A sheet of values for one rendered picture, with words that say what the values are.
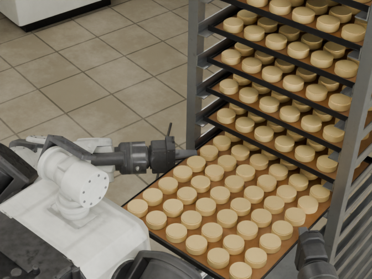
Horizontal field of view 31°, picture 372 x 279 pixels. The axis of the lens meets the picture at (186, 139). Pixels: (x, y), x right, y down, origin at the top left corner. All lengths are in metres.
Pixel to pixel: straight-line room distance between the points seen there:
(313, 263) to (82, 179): 0.63
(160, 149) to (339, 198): 0.48
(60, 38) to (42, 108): 0.78
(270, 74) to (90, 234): 0.69
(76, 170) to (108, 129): 2.42
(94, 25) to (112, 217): 3.38
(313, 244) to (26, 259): 0.69
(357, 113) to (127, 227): 0.59
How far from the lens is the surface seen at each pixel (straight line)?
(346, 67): 1.50
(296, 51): 1.54
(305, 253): 1.52
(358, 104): 1.45
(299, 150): 1.68
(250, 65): 1.64
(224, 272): 1.51
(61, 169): 1.10
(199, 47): 1.66
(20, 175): 1.27
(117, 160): 1.73
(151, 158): 1.76
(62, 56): 4.15
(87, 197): 1.09
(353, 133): 1.49
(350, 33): 1.45
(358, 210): 1.98
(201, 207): 1.62
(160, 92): 3.76
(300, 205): 1.66
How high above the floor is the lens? 2.09
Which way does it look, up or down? 38 degrees down
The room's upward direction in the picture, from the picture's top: 1 degrees clockwise
